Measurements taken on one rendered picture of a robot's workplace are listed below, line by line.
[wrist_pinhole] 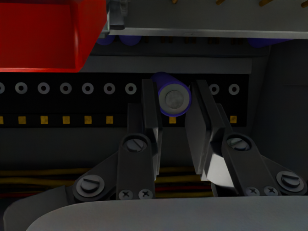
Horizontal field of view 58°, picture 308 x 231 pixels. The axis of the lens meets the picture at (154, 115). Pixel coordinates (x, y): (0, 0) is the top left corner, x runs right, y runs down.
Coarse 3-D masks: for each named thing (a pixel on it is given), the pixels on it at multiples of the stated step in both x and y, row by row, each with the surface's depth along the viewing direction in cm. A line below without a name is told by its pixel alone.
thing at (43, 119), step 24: (0, 72) 26; (24, 72) 26; (48, 72) 26; (0, 96) 26; (24, 96) 26; (48, 96) 26; (72, 96) 27; (96, 96) 27; (120, 96) 27; (216, 96) 28; (240, 96) 28; (0, 120) 26; (24, 120) 26; (48, 120) 26; (72, 120) 27; (96, 120) 27; (120, 120) 27; (168, 120) 27; (240, 120) 28
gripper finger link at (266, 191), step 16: (224, 144) 10; (240, 144) 11; (240, 160) 10; (256, 160) 10; (240, 176) 9; (256, 176) 9; (224, 192) 11; (240, 192) 9; (256, 192) 9; (272, 192) 9
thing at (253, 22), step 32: (160, 0) 13; (192, 0) 13; (224, 0) 12; (256, 0) 13; (288, 0) 13; (128, 32) 13; (160, 32) 13; (192, 32) 13; (224, 32) 13; (256, 32) 13; (288, 32) 13
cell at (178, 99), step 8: (160, 72) 19; (160, 80) 15; (168, 80) 14; (176, 80) 14; (160, 88) 14; (168, 88) 14; (176, 88) 14; (184, 88) 14; (160, 96) 14; (168, 96) 13; (176, 96) 13; (184, 96) 14; (160, 104) 14; (168, 104) 14; (176, 104) 14; (184, 104) 14; (168, 112) 14; (176, 112) 14; (184, 112) 14
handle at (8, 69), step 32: (0, 0) 3; (32, 0) 3; (64, 0) 3; (96, 0) 4; (0, 32) 3; (32, 32) 3; (64, 32) 3; (96, 32) 4; (0, 64) 3; (32, 64) 3; (64, 64) 3
